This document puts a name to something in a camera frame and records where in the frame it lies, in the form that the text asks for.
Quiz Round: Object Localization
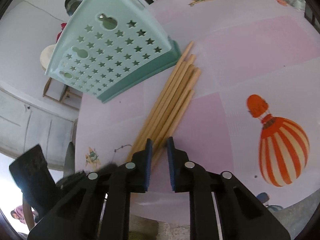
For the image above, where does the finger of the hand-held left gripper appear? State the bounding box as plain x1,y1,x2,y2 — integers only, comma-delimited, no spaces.
64,141,75,178

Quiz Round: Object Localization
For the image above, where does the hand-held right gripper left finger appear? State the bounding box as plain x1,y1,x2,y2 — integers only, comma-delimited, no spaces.
27,139,153,240

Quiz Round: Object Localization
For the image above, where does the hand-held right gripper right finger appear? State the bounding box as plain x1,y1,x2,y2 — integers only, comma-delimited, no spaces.
167,137,291,240

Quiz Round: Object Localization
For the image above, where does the bunch of wooden chopsticks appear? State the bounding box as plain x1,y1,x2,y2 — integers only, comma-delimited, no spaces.
125,41,202,167

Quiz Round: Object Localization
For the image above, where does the mint green utensil holder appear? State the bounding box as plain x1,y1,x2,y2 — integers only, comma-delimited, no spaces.
44,0,182,105

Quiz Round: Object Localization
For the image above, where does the pink cloth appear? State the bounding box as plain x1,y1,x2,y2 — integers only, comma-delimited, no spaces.
10,205,25,224

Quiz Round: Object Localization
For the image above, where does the white wooden door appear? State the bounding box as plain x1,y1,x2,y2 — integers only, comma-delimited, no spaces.
0,85,78,159

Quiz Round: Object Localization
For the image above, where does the wooden chair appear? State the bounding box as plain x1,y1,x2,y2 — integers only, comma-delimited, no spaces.
42,77,83,104

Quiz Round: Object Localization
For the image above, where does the small red plastic bag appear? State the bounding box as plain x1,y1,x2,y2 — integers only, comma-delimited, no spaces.
55,23,67,41

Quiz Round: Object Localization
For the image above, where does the pink printed tablecloth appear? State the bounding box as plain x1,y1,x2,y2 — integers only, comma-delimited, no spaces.
75,0,320,228

